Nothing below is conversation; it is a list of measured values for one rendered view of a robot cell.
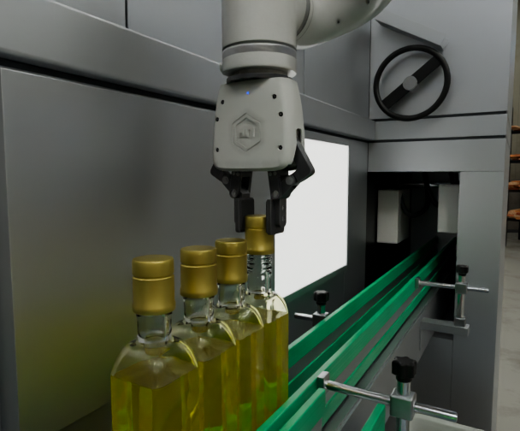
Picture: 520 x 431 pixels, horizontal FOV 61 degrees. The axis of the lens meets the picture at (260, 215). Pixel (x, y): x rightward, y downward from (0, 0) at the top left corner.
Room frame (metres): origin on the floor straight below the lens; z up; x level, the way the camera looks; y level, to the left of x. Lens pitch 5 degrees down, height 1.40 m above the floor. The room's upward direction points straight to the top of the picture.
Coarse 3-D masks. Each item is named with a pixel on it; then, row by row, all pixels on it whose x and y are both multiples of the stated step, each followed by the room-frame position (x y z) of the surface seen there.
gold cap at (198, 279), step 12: (180, 252) 0.40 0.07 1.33; (192, 252) 0.39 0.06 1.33; (204, 252) 0.40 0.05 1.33; (180, 264) 0.41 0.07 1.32; (192, 264) 0.39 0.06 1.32; (204, 264) 0.40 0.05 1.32; (180, 276) 0.41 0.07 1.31; (192, 276) 0.39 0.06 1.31; (204, 276) 0.40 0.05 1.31; (216, 276) 0.41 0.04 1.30; (180, 288) 0.40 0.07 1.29; (192, 288) 0.39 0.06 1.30; (204, 288) 0.40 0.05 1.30; (216, 288) 0.41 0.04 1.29
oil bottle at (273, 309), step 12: (252, 300) 0.49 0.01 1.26; (264, 300) 0.49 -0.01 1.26; (276, 300) 0.50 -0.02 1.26; (264, 312) 0.48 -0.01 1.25; (276, 312) 0.49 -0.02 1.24; (288, 312) 0.52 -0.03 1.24; (264, 324) 0.48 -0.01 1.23; (276, 324) 0.49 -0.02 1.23; (288, 324) 0.52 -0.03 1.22; (264, 336) 0.48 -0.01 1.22; (276, 336) 0.49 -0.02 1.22; (264, 348) 0.48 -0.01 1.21; (276, 348) 0.49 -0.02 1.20; (264, 360) 0.48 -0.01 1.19; (276, 360) 0.49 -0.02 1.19; (264, 372) 0.48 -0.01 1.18; (276, 372) 0.49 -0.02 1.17; (264, 384) 0.48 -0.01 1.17; (276, 384) 0.49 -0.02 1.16; (264, 396) 0.48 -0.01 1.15; (276, 396) 0.49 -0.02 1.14; (264, 408) 0.48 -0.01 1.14; (276, 408) 0.49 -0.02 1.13; (264, 420) 0.48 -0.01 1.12
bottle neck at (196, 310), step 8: (184, 304) 0.41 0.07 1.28; (192, 304) 0.40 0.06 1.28; (200, 304) 0.40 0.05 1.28; (208, 304) 0.40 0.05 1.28; (184, 312) 0.41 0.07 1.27; (192, 312) 0.40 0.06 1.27; (200, 312) 0.40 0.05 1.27; (208, 312) 0.40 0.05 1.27; (184, 320) 0.40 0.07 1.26; (192, 320) 0.40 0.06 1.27; (200, 320) 0.40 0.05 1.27; (208, 320) 0.40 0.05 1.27
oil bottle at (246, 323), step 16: (224, 320) 0.44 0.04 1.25; (240, 320) 0.44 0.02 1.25; (256, 320) 0.46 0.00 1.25; (240, 336) 0.43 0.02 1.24; (256, 336) 0.45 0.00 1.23; (240, 352) 0.43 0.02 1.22; (256, 352) 0.45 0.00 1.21; (240, 368) 0.43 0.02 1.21; (256, 368) 0.45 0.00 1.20; (240, 384) 0.43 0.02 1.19; (256, 384) 0.45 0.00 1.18; (240, 400) 0.43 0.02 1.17; (256, 400) 0.45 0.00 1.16; (240, 416) 0.43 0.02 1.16; (256, 416) 0.45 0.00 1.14
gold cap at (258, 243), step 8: (248, 216) 0.50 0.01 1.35; (256, 216) 0.50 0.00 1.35; (264, 216) 0.50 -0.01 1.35; (248, 224) 0.50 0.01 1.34; (256, 224) 0.50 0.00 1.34; (264, 224) 0.50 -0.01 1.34; (248, 232) 0.50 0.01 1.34; (256, 232) 0.50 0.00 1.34; (264, 232) 0.50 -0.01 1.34; (248, 240) 0.50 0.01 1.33; (256, 240) 0.50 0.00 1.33; (264, 240) 0.50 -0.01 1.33; (272, 240) 0.50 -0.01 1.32; (248, 248) 0.50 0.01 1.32; (256, 248) 0.50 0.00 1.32; (264, 248) 0.50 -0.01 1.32; (272, 248) 0.50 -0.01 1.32
